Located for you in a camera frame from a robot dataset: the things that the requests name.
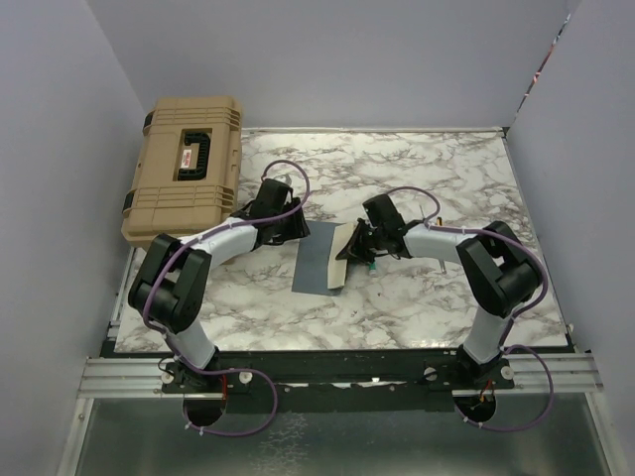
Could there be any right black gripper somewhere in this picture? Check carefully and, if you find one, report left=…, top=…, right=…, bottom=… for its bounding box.
left=336, top=218, right=385, bottom=265

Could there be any tan letter paper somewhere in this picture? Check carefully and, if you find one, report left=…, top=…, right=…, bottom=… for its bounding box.
left=326, top=223, right=355, bottom=290

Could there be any grey paper envelope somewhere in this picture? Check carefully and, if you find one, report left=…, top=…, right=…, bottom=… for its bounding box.
left=292, top=221, right=341, bottom=297

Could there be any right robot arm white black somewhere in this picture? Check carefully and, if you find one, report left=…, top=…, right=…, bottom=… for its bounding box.
left=334, top=193, right=548, bottom=388

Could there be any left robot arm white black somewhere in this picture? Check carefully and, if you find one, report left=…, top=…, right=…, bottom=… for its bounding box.
left=127, top=178, right=310, bottom=392

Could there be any tan plastic tool case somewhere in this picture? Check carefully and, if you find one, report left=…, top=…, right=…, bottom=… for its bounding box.
left=121, top=96, right=242, bottom=250

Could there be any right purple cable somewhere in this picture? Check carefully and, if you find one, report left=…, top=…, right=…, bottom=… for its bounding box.
left=381, top=185, right=556, bottom=433

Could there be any purple cable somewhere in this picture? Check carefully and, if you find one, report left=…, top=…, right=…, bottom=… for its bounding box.
left=141, top=160, right=313, bottom=438
left=381, top=185, right=556, bottom=433

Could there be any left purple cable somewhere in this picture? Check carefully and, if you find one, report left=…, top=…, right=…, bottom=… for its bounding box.
left=141, top=160, right=313, bottom=438

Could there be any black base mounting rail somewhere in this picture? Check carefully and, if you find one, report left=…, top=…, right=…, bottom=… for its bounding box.
left=98, top=339, right=517, bottom=416

